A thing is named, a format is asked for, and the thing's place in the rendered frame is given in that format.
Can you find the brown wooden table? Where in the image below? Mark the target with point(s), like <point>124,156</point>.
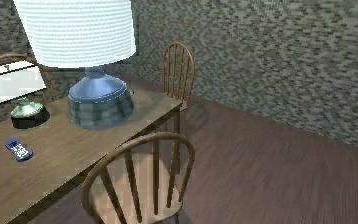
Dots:
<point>70,146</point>

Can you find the blue remote control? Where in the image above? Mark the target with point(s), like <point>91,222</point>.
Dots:
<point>19,150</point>

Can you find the blue table lamp white shade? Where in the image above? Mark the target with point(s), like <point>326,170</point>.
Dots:
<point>97,100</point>

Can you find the brown wooden spindle-back chair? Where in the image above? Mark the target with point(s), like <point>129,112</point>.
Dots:
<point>143,186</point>
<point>7,58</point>
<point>178,71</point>

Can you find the green lidded black pot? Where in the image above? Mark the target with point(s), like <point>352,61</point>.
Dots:
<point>28,115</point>

